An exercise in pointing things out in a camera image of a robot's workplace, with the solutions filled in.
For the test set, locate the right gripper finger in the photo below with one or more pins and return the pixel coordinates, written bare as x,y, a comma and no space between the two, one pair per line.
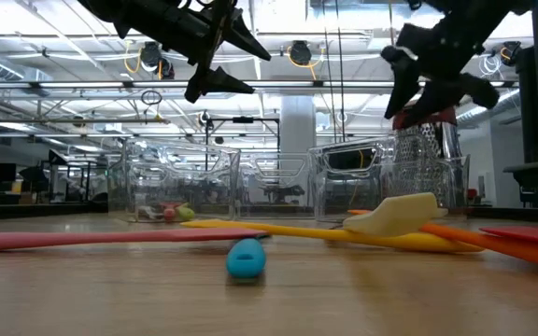
439,95
404,74

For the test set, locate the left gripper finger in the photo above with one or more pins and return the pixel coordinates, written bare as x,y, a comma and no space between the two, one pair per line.
241,37
215,81

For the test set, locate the green silicone spoon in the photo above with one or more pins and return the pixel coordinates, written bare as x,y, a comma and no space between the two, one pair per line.
186,213

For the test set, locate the red silicone spoon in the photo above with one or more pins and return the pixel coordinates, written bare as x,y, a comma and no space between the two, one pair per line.
170,212

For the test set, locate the red silicone spatula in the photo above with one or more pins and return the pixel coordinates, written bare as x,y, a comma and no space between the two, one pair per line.
530,234

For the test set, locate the yellow silicone spatula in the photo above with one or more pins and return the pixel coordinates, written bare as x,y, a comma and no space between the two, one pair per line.
297,231

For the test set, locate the orange silicone spatula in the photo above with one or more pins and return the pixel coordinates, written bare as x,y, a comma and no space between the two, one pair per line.
521,249

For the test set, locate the blue silicone spatula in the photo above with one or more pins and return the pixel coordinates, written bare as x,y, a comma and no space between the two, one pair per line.
245,259

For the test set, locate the pink silicone spatula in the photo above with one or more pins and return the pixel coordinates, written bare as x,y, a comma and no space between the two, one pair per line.
110,239

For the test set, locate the red steel box grater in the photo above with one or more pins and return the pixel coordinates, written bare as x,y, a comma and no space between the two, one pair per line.
430,149

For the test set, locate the long ceiling light bar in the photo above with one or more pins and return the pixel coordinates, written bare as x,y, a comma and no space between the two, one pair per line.
87,84

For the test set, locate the clear plastic bin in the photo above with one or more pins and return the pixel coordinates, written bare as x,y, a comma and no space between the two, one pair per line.
278,196
372,186
171,186

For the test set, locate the black background frame rig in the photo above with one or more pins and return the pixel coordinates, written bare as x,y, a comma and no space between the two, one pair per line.
243,120

